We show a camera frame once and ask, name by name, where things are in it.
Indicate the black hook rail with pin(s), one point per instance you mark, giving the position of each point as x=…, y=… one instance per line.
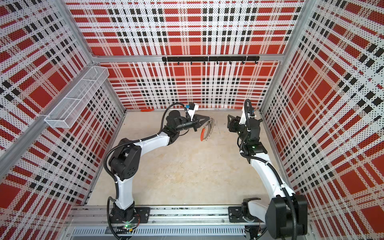
x=212, y=59

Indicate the white wire mesh basket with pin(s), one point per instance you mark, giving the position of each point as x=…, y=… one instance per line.
x=68, y=110

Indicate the wrist white camera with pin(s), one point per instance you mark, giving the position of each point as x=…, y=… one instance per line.
x=247, y=116
x=191, y=109

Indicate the silver keyring with red handle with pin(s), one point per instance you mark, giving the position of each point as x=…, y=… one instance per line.
x=207, y=130

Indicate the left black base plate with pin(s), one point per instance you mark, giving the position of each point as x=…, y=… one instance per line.
x=136, y=215

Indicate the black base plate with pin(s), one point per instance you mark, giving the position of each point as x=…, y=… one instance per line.
x=238, y=214
x=136, y=215

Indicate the aluminium front rail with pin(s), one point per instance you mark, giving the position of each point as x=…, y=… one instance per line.
x=185, y=222

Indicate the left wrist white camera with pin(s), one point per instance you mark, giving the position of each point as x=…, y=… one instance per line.
x=191, y=109

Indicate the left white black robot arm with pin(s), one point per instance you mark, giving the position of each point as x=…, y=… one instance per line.
x=122, y=162

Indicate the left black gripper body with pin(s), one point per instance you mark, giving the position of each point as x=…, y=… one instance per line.
x=195, y=123

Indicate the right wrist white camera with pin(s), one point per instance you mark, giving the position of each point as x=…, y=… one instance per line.
x=247, y=116

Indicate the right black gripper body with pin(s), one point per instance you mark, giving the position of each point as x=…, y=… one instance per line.
x=239, y=131

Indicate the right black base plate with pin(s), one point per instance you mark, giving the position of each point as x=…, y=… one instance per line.
x=238, y=214

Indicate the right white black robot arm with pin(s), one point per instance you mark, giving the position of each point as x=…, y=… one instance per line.
x=286, y=215

